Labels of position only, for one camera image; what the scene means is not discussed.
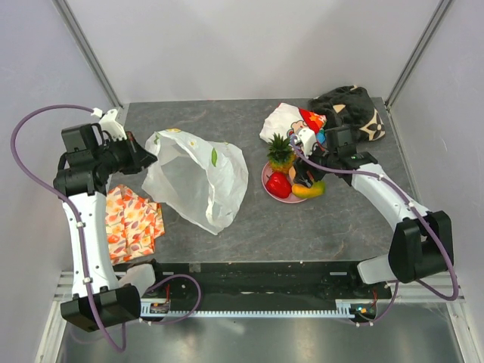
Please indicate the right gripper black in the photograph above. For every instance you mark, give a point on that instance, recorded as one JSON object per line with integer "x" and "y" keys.
{"x": 301, "y": 176}

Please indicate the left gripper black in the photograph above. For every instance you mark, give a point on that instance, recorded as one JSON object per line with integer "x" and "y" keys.
{"x": 139, "y": 158}

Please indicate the fake yellow fruit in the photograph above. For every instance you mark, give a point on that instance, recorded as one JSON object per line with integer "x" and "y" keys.
{"x": 317, "y": 189}

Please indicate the fake pineapple green crown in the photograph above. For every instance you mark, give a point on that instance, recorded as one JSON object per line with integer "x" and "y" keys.
{"x": 280, "y": 154}

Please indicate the red fake bell pepper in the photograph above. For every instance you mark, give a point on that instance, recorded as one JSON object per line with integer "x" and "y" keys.
{"x": 278, "y": 185}

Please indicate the white plastic bag fruit print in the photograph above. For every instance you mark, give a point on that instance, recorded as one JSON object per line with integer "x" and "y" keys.
{"x": 203, "y": 181}

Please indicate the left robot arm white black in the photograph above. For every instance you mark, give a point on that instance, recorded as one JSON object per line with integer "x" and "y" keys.
{"x": 93, "y": 153}

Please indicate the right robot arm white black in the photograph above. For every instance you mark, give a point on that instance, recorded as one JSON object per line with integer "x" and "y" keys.
{"x": 421, "y": 244}

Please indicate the white cartoon print cloth bag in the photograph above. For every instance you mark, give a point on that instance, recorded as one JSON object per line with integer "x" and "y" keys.
{"x": 287, "y": 119}

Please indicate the black beige patterned cloth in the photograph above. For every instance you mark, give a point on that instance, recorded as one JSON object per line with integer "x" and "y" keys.
{"x": 350, "y": 106}

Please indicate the orange floral cloth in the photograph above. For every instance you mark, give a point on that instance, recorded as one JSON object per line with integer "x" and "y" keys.
{"x": 133, "y": 223}

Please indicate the pink plate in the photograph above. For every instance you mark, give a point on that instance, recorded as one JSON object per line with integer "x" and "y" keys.
{"x": 266, "y": 172}

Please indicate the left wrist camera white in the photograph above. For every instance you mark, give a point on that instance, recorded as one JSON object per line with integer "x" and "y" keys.
{"x": 108, "y": 121}

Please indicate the grey slotted cable duct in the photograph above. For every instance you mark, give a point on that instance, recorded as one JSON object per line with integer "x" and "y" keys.
{"x": 150, "y": 308}

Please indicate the right aluminium frame post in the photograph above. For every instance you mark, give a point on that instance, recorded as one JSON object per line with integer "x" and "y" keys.
{"x": 418, "y": 51}

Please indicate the aluminium frame post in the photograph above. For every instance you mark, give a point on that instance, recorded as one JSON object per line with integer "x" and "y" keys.
{"x": 418, "y": 51}
{"x": 72, "y": 24}

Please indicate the left aluminium frame post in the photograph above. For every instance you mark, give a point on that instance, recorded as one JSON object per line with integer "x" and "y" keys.
{"x": 72, "y": 24}

